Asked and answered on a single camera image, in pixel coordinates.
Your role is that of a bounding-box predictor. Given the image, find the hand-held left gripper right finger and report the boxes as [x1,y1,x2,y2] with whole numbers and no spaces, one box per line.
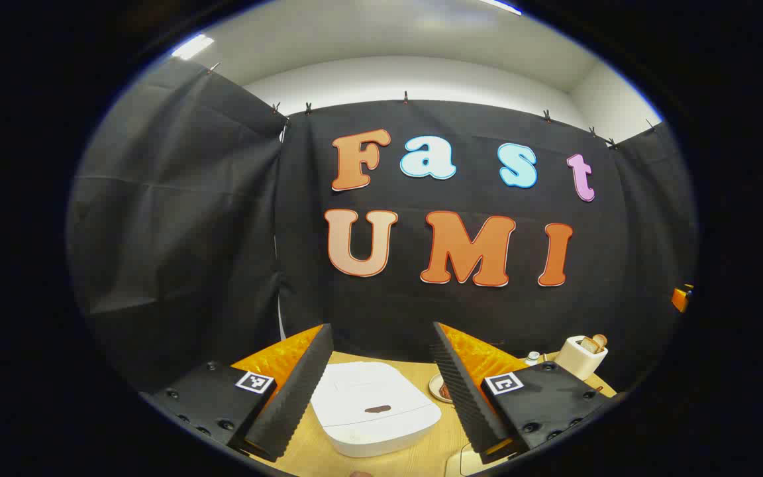
[432,322,621,464]

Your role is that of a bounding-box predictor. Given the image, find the black backdrop cloth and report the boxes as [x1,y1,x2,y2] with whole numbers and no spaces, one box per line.
[67,56,699,398]

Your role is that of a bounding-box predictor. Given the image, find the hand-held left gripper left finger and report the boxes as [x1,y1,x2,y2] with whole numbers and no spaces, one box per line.
[140,323,334,463]

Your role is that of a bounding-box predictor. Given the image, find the beige oval plate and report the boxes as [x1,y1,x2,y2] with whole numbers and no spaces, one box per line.
[429,373,454,403]

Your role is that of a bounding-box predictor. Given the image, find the cream toaster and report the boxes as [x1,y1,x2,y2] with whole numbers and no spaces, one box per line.
[554,335,609,381]

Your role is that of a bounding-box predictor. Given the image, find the white rice cooker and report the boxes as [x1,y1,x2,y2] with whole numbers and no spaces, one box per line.
[310,362,442,458]

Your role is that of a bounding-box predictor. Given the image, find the ceiling light panel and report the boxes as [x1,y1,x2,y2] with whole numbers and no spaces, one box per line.
[171,34,215,60]

